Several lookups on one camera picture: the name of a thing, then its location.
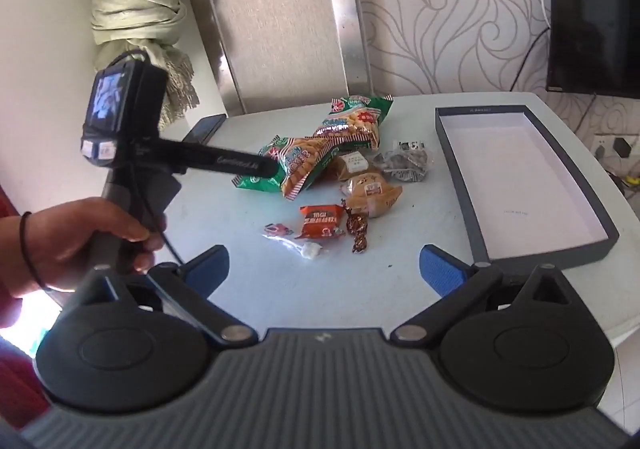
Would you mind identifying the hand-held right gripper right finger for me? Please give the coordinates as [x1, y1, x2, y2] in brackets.
[390, 244, 576, 346]

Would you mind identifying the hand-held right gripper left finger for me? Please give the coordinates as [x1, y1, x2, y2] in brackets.
[62, 245, 260, 346]

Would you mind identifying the green cracker bag shrimp print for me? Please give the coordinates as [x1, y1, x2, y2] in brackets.
[231, 134, 341, 202]

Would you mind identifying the orange snack packet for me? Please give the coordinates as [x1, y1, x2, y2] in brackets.
[295, 205, 347, 240]

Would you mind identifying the brown pastry packet white label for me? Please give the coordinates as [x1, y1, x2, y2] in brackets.
[327, 152, 381, 182]

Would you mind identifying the brown candy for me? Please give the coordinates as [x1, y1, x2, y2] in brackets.
[341, 199, 372, 255]

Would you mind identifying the white candy clear wrapper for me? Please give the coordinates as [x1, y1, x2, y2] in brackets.
[272, 236, 328, 261]

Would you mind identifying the green cracker bag red badge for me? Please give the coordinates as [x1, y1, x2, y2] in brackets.
[312, 94, 394, 152]

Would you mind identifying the round pastry clear packet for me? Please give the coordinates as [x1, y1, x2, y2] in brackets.
[340, 172, 403, 219]

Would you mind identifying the clear bag of dark nuts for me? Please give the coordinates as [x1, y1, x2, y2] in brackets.
[372, 139, 433, 185]

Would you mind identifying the grey shallow box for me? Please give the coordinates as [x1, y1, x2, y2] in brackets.
[434, 104, 621, 264]

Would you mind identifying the person's left forearm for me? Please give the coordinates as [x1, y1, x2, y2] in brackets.
[0, 212, 32, 300]

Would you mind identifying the person's left hand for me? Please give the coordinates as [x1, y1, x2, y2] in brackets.
[30, 198, 167, 291]

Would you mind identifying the dark flat phone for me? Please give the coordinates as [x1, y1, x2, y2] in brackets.
[181, 114, 228, 145]

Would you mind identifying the pale green tied curtain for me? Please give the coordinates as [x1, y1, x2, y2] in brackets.
[90, 0, 197, 128]

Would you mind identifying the black wrist band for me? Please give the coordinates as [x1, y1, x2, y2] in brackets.
[19, 210, 50, 291]

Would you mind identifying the red clothing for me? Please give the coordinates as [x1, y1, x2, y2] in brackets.
[0, 182, 51, 430]

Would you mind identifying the white wall socket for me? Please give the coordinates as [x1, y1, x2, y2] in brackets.
[592, 132, 640, 165]

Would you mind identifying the black television cable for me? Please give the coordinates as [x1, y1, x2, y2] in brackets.
[510, 24, 551, 92]

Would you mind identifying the black wall television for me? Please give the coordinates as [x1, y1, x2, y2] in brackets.
[545, 0, 640, 100]

